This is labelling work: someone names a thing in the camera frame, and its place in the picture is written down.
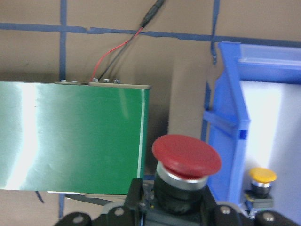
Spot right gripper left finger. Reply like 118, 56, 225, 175
122, 178, 145, 226

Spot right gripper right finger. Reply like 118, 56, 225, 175
201, 185, 217, 226

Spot yellow push button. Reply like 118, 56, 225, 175
244, 167, 277, 211

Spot red push button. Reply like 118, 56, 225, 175
152, 134, 222, 215

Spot right blue storage bin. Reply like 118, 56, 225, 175
202, 42, 301, 215

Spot right white foam pad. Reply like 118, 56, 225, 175
240, 81, 301, 196

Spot green conveyor belt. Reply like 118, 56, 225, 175
0, 81, 150, 194

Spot red black conveyor wires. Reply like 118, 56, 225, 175
91, 0, 166, 82

